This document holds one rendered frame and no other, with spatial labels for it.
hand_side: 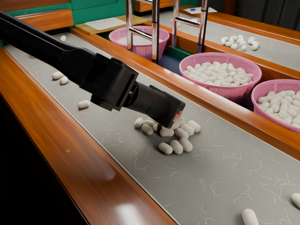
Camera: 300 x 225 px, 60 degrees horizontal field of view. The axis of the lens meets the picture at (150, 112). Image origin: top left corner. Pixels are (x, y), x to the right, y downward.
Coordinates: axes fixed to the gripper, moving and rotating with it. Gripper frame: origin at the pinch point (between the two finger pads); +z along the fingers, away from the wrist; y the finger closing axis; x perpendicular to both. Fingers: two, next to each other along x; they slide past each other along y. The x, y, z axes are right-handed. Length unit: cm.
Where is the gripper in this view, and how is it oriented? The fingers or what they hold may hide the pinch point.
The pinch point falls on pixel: (178, 113)
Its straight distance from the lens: 65.7
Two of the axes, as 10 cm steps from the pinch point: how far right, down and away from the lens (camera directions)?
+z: 5.9, 2.1, 7.8
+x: -4.7, 8.7, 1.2
